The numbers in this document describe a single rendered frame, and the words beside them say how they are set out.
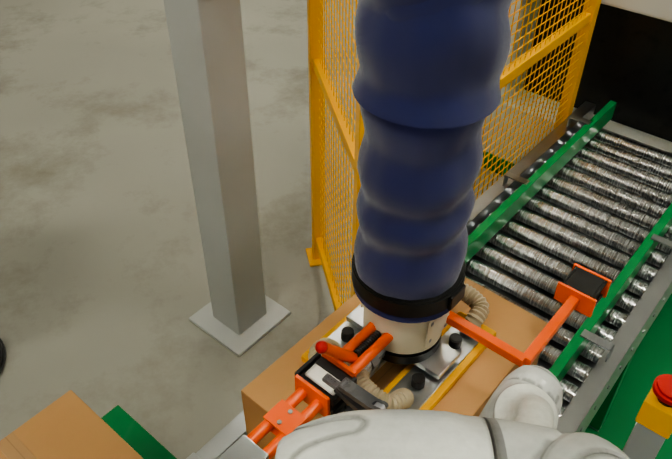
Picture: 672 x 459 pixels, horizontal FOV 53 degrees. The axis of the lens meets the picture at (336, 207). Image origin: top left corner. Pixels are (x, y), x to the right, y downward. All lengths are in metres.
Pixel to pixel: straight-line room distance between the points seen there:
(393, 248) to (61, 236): 2.47
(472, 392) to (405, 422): 0.88
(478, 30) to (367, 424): 0.57
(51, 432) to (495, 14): 1.56
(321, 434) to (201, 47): 1.56
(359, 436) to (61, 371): 2.35
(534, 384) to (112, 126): 3.39
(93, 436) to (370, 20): 1.38
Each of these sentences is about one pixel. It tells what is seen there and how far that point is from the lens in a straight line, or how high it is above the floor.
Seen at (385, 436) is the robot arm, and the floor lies 1.63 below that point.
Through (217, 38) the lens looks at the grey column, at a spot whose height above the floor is 1.28.
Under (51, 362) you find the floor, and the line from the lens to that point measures 2.93.
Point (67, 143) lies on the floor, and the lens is 4.15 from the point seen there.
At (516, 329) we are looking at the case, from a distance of 1.63.
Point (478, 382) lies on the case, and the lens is 1.51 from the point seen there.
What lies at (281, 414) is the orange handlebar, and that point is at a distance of 1.27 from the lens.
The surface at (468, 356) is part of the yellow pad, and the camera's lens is 1.53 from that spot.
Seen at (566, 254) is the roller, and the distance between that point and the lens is 2.49.
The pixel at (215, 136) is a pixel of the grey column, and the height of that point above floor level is 0.97.
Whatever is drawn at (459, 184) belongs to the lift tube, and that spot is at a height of 1.47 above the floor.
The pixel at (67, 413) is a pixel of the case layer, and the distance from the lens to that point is 2.05.
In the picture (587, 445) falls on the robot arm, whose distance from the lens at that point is 0.61.
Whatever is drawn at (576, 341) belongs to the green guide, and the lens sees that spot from 2.07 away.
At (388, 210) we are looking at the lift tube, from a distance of 1.15.
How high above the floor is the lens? 2.14
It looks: 39 degrees down
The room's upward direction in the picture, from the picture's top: straight up
